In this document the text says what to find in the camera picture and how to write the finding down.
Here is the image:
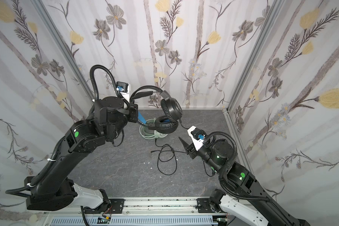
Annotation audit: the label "mint green over-ear headphones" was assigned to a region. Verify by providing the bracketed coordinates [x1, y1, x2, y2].
[139, 126, 167, 139]

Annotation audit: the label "black and blue headphones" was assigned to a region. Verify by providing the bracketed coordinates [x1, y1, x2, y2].
[130, 85, 183, 134]

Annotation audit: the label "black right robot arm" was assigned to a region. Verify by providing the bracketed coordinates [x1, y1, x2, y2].
[180, 132, 309, 226]

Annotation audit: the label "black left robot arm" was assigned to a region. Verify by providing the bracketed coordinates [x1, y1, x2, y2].
[25, 92, 147, 213]

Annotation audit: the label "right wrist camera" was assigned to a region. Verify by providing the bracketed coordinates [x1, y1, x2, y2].
[187, 126, 206, 151]

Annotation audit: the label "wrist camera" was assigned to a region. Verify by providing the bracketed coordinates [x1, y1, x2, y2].
[187, 126, 206, 151]
[116, 82, 131, 109]

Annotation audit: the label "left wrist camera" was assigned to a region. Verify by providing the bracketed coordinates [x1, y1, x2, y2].
[116, 82, 131, 109]

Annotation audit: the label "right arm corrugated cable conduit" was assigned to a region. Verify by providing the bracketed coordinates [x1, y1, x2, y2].
[203, 131, 272, 202]

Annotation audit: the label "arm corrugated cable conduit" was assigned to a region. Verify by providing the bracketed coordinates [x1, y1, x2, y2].
[5, 64, 123, 197]
[203, 131, 272, 202]

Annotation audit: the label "left arm corrugated cable conduit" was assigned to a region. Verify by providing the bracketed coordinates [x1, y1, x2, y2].
[5, 64, 123, 197]

